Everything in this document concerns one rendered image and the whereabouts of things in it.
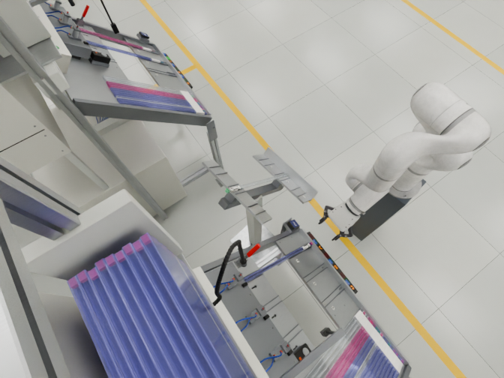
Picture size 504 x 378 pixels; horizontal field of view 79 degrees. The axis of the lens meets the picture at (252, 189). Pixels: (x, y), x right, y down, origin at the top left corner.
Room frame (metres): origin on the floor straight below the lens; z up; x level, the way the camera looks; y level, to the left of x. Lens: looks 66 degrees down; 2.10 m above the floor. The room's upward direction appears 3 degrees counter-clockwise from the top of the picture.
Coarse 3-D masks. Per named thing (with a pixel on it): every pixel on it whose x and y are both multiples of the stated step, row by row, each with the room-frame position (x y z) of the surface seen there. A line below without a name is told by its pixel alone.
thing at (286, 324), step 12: (252, 264) 0.20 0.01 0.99; (264, 276) 0.16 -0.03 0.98; (252, 288) 0.11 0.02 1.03; (264, 288) 0.11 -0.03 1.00; (264, 300) 0.07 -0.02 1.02; (276, 300) 0.07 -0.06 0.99; (276, 312) 0.03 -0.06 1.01; (288, 312) 0.03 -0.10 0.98; (276, 324) 0.00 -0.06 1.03; (288, 324) 0.00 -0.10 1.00; (288, 336) -0.04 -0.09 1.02; (300, 336) -0.04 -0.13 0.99; (312, 348) -0.08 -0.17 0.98
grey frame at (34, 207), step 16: (0, 160) 0.16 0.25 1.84; (0, 176) 0.14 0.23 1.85; (16, 176) 0.15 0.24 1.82; (0, 192) 0.13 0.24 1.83; (16, 192) 0.13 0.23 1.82; (32, 192) 0.14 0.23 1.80; (48, 192) 0.16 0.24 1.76; (16, 208) 0.13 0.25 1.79; (32, 208) 0.13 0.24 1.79; (48, 208) 0.13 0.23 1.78; (64, 208) 0.14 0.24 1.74; (80, 208) 0.17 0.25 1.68; (16, 224) 0.11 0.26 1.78; (32, 224) 0.12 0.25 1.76; (48, 224) 0.12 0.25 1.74; (64, 224) 0.13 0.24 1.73
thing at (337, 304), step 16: (288, 240) 0.33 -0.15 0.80; (304, 240) 0.34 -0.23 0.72; (304, 256) 0.25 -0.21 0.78; (304, 272) 0.18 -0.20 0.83; (320, 272) 0.19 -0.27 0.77; (320, 288) 0.12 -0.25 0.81; (336, 288) 0.12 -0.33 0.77; (336, 304) 0.06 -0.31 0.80; (352, 304) 0.06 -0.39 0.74; (336, 320) 0.00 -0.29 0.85
